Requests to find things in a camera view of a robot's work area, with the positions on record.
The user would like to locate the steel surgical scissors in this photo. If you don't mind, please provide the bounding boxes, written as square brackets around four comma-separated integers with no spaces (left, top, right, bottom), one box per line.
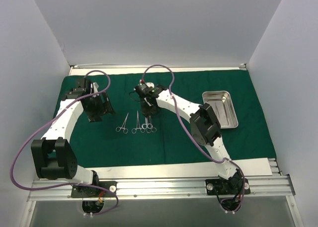
[142,116,153,130]
[146,118,157,133]

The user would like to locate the steel hemostat forceps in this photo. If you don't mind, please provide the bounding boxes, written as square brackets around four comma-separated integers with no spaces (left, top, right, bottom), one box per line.
[115,113,129,134]
[131,111,145,134]

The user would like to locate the dark green surgical cloth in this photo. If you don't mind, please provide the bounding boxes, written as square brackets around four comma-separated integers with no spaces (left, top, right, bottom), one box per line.
[70,70,276,168]

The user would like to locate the steel instrument tray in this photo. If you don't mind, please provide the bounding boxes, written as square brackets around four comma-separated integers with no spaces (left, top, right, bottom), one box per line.
[202,90,239,129]

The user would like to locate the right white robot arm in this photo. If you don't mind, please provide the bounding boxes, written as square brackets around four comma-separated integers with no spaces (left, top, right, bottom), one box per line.
[134,83,244,194]

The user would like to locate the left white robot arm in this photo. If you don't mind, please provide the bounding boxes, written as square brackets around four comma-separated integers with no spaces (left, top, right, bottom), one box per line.
[31,77,115,197]

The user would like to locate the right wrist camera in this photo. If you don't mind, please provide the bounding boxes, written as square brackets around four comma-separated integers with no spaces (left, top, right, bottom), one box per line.
[134,80,155,97]

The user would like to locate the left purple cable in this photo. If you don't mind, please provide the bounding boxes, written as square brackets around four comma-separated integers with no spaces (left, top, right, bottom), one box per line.
[9,70,119,214]

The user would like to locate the rear aluminium rail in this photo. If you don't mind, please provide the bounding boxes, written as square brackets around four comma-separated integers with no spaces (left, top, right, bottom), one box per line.
[71,64,103,69]

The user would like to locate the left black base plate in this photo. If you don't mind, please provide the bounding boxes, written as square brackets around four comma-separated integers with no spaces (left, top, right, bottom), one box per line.
[71,181,117,198]

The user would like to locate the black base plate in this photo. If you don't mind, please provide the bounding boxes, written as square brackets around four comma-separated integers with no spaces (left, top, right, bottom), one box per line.
[71,181,117,198]
[205,177,251,195]

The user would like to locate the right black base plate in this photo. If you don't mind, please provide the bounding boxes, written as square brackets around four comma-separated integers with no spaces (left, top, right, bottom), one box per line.
[205,177,251,195]

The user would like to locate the front aluminium rail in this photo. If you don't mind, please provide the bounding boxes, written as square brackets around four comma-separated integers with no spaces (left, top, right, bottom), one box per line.
[28,175,295,201]

